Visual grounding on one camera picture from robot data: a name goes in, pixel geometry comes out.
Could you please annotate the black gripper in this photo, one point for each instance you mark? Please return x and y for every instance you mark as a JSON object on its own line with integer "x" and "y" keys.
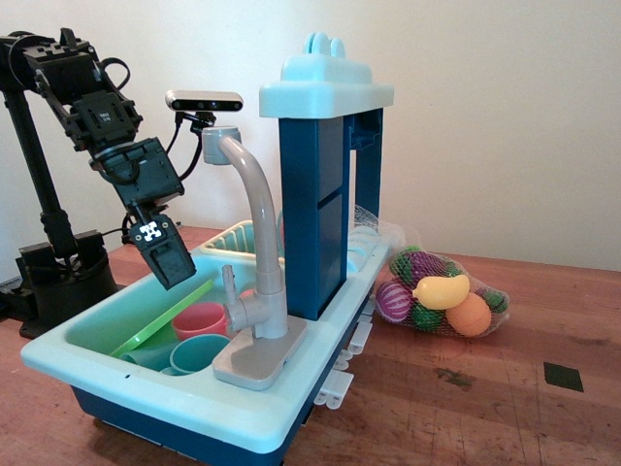
{"x": 143, "y": 176}

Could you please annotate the grey faucet lever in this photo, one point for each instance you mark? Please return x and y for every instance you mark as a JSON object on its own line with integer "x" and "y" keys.
{"x": 229, "y": 284}

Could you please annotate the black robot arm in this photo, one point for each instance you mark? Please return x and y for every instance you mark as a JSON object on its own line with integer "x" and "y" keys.
{"x": 70, "y": 272}

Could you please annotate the light green dish rack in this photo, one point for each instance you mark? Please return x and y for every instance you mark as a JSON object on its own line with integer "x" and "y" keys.
{"x": 237, "y": 240}

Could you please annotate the pink plastic cup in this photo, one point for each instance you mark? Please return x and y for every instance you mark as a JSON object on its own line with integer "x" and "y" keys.
{"x": 203, "y": 318}

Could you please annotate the green plastic cutting board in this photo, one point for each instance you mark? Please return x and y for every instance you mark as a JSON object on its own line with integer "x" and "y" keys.
{"x": 158, "y": 323}

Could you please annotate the teal plastic cup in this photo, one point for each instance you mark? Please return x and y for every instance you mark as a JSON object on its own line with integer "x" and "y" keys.
{"x": 196, "y": 353}

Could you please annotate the toy kitchen sink unit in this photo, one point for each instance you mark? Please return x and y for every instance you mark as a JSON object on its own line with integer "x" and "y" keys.
{"x": 290, "y": 305}

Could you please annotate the grey toy faucet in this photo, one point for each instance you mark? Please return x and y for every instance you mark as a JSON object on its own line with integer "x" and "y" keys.
{"x": 266, "y": 334}

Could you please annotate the purple toy onion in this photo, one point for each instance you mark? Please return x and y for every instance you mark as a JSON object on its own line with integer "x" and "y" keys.
{"x": 393, "y": 301}

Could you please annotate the mesh bag of toy food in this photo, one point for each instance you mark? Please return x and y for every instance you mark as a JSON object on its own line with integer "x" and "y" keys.
{"x": 409, "y": 264}

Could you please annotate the yellow toy mango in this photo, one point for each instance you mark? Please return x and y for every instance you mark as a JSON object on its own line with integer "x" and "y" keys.
{"x": 442, "y": 293}

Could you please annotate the orange toy fruit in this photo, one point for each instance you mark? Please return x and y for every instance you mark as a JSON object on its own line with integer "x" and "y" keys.
{"x": 471, "y": 317}

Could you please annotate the black tape patch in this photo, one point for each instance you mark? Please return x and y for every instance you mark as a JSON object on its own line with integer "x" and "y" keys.
{"x": 562, "y": 376}

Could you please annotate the silver depth camera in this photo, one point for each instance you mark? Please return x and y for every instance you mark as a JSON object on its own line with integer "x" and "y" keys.
{"x": 203, "y": 101}

